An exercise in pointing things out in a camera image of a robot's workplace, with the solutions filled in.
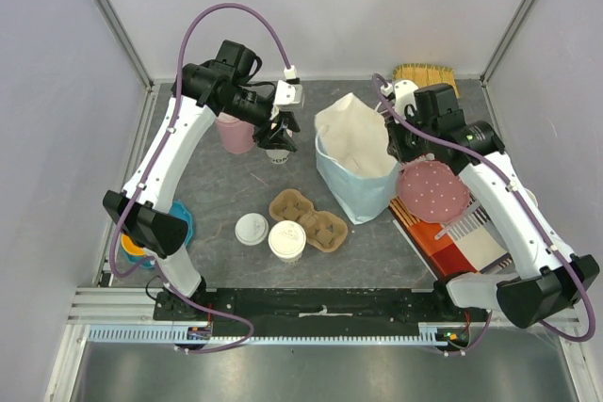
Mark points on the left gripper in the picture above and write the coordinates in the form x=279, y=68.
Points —
x=279, y=137

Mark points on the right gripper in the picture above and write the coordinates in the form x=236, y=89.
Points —
x=399, y=136

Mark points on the blue white paper bag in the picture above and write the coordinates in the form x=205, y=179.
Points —
x=352, y=159

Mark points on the brown cardboard cup carrier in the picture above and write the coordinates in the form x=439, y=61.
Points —
x=324, y=230

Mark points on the white paper coffee cup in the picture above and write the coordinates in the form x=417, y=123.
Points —
x=289, y=258

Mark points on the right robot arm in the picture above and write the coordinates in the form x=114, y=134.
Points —
x=549, y=276

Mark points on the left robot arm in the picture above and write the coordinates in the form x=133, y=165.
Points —
x=201, y=92

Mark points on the stack of paper cups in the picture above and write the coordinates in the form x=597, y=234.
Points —
x=277, y=156

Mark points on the pink straw holder cup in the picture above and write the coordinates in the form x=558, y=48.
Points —
x=236, y=135

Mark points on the pink dotted plate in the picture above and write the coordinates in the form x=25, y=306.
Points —
x=430, y=191

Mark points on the yellow woven basket tray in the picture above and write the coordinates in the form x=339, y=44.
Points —
x=423, y=75

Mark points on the white plastic cup lid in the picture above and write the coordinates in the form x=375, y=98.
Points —
x=251, y=229

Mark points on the colourful patchwork placemat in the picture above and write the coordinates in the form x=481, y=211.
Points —
x=473, y=245

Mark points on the light blue mug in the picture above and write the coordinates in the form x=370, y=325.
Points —
x=532, y=197

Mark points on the orange bowl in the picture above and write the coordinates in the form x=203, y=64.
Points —
x=129, y=250

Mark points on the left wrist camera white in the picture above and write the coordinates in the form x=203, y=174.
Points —
x=288, y=96

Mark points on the pink handled fork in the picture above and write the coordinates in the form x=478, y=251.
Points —
x=443, y=232

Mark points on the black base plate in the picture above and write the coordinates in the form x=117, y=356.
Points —
x=343, y=311

